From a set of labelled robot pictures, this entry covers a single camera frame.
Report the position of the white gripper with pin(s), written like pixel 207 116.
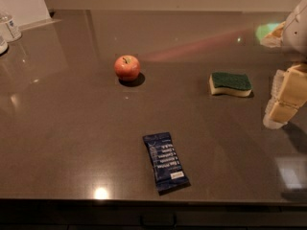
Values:
pixel 296 33

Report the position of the green and yellow sponge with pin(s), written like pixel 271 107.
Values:
pixel 237 85

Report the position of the blue rxbar blueberry wrapper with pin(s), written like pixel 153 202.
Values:
pixel 167 169

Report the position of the red apple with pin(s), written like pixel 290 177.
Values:
pixel 127 68

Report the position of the clear plastic water bottle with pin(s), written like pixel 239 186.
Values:
pixel 8 29

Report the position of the white container at left edge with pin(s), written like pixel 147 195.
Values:
pixel 3 45

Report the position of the white board leaning on wall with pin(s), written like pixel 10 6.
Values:
pixel 25 12

